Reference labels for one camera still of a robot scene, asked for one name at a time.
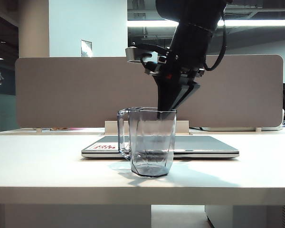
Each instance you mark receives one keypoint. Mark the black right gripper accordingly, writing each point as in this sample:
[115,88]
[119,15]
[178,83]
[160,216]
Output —
[175,70]

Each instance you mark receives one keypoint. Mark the clear faceted water cup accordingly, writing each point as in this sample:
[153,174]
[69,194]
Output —
[137,154]

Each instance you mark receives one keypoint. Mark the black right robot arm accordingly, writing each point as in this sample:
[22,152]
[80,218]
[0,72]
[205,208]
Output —
[192,35]

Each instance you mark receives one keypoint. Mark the silver Dell laptop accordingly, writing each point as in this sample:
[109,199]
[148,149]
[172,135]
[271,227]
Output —
[204,145]

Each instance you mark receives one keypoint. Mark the taupe fabric desk divider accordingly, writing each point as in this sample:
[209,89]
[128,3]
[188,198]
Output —
[61,95]

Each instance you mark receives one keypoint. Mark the long ceiling light strip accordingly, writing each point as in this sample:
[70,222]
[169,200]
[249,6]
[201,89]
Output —
[145,23]

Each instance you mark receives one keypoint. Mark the pink orange printed paper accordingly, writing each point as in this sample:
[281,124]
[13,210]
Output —
[61,129]

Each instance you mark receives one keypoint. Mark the beige desk support panel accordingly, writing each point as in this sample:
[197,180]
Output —
[73,216]

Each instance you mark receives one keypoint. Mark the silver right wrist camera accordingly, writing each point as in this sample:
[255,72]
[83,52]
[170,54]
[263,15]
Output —
[133,54]

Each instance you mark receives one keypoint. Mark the white divider foot bracket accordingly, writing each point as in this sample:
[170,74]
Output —
[258,129]
[38,130]

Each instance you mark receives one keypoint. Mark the framed wall sign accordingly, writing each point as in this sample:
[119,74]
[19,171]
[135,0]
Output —
[86,48]

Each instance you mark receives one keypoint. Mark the white pedestal cabinet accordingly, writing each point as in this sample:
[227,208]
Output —
[251,218]

